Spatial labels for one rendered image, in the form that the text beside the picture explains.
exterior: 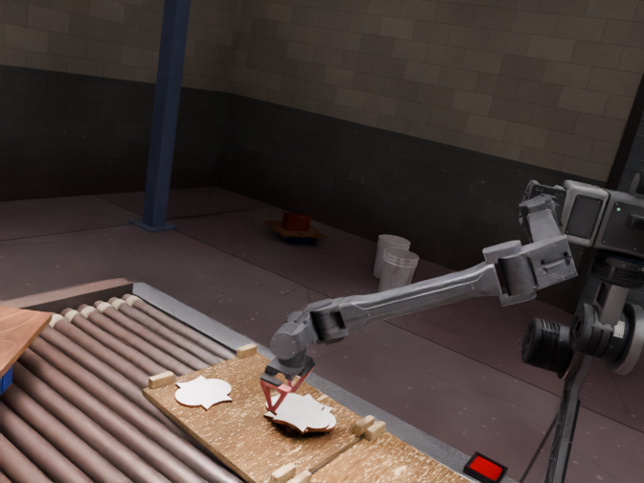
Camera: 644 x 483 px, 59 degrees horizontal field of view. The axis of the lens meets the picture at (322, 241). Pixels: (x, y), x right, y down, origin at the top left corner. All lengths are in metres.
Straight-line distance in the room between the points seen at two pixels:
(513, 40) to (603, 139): 1.25
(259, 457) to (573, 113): 4.94
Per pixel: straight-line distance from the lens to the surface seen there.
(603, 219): 1.65
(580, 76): 5.76
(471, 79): 6.02
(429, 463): 1.32
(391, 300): 1.12
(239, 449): 1.22
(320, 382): 1.53
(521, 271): 1.09
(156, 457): 1.22
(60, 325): 1.68
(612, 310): 1.73
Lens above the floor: 1.67
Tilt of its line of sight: 16 degrees down
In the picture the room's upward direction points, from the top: 11 degrees clockwise
